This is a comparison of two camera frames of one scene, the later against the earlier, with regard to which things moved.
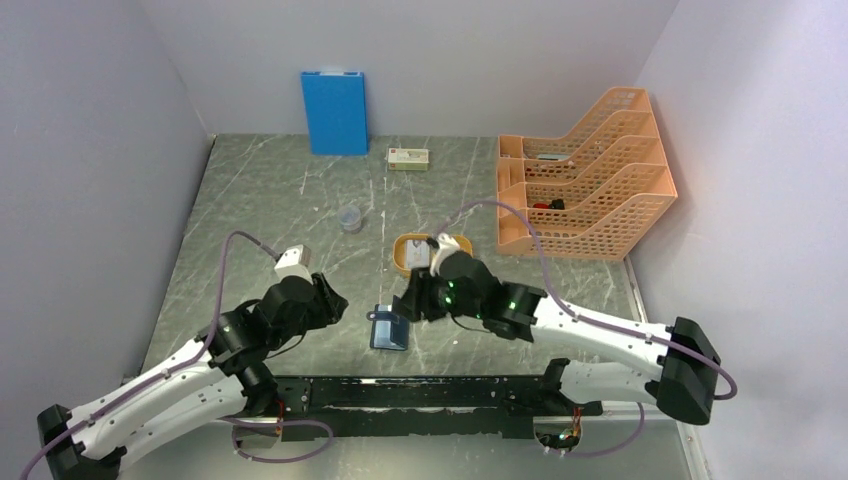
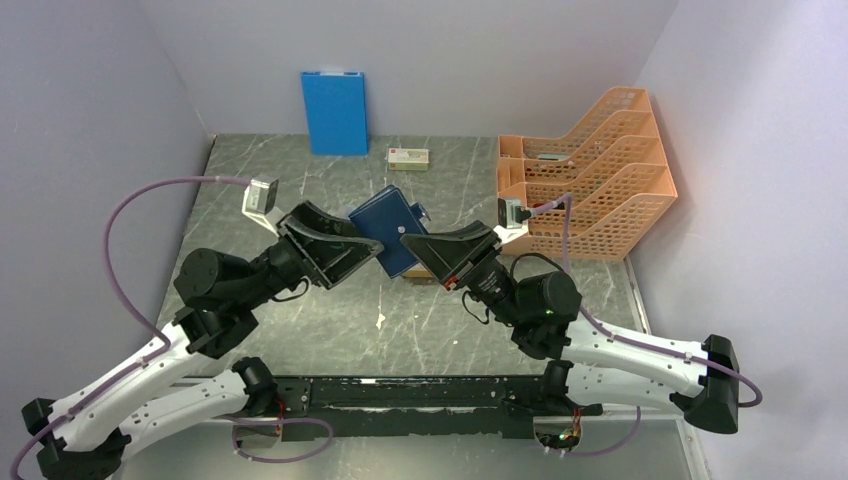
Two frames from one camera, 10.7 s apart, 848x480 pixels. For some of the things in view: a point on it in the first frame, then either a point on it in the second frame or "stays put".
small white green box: [408, 159] stays put
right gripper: [415, 300] -> [445, 252]
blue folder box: [337, 109] stays put
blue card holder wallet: [388, 331] -> [385, 219]
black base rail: [419, 407] stays put
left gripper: [330, 305] -> [328, 259]
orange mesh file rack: [592, 193] stays put
